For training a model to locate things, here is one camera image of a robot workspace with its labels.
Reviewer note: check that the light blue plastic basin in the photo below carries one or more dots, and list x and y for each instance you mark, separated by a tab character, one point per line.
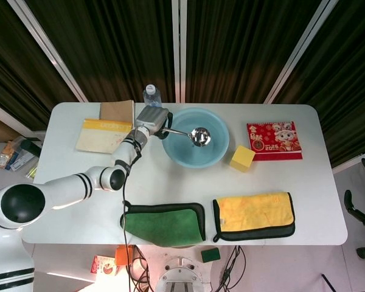
197	143

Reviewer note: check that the yellow grey microfiber cloth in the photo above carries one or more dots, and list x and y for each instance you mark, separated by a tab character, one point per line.
254	216

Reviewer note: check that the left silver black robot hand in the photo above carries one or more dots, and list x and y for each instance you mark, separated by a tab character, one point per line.
153	119

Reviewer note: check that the metal ladle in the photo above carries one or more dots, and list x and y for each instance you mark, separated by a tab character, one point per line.
194	135

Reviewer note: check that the yellow cream booklet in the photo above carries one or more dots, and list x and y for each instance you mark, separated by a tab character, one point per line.
102	137

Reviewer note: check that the yellow sponge block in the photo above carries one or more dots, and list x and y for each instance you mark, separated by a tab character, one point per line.
242	158

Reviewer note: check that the packets pile on floor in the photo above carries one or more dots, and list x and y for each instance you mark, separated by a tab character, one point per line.
16	156

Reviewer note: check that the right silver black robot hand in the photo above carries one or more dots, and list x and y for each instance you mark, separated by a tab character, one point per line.
363	210

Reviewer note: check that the green scouring sponge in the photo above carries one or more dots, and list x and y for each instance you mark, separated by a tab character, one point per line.
210	255

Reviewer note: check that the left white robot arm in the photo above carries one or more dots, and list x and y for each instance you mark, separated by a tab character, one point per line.
64	188

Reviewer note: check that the clear plastic water bottle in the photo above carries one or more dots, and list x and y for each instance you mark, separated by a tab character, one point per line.
152	94

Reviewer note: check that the green microfiber cloth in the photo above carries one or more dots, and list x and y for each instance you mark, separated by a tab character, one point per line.
167	223

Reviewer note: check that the red 2026 desk calendar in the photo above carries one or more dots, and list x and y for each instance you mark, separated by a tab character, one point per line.
273	140

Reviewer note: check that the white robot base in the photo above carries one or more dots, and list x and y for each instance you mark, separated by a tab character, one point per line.
179	275

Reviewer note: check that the orange plastic box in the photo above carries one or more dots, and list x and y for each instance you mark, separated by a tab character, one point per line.
123	257

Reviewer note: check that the brown kraft spiral notebook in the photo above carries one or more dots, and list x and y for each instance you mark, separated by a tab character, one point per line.
118	114

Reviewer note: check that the red printed package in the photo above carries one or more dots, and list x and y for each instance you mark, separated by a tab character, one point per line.
102	265

